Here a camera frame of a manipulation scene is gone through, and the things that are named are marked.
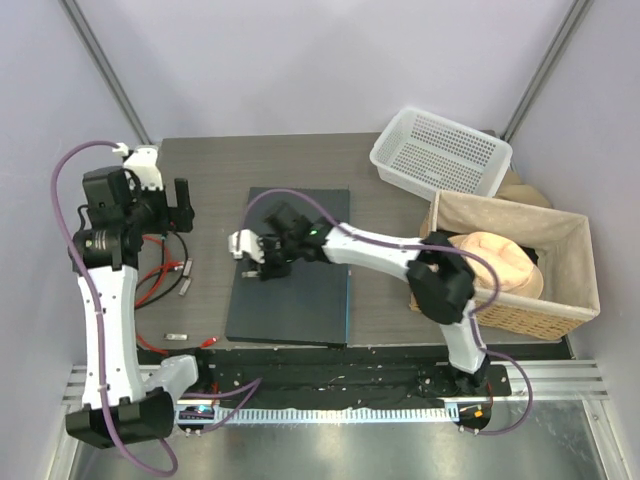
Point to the black cloth in basket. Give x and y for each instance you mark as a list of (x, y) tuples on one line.
[(531, 254)]

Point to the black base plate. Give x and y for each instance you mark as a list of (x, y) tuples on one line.
[(356, 377)]

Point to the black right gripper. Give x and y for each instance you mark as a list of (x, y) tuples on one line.
[(269, 268)]

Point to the white perforated plastic basket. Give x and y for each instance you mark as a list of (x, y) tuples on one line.
[(423, 153)]

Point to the dark network switch box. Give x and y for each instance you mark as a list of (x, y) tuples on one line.
[(309, 306)]

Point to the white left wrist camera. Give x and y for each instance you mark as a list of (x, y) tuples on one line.
[(142, 160)]

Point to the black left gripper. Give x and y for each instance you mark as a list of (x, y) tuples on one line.
[(177, 218)]

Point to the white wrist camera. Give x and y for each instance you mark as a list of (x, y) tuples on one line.
[(246, 244), (142, 160)]

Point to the wicker basket with fabric liner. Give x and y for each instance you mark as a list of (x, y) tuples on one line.
[(539, 260)]

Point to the small grey plug connector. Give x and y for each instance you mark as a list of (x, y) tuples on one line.
[(175, 337), (185, 286), (187, 267)]

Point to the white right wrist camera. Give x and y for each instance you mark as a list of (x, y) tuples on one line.
[(246, 244)]

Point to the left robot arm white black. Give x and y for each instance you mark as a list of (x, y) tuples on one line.
[(122, 207)]

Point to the aluminium rail frame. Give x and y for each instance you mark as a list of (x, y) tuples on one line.
[(571, 381)]

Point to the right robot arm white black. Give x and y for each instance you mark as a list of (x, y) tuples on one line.
[(440, 280)]

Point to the peach hat in basket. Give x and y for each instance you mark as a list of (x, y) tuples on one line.
[(516, 273)]

